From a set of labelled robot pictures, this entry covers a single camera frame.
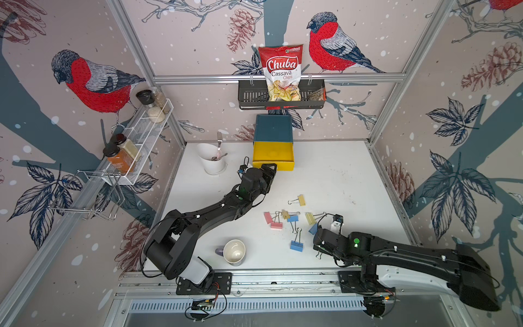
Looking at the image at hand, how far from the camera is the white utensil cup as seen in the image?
102cm

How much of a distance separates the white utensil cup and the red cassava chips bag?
404 mm

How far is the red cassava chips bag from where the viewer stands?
32.0 inches
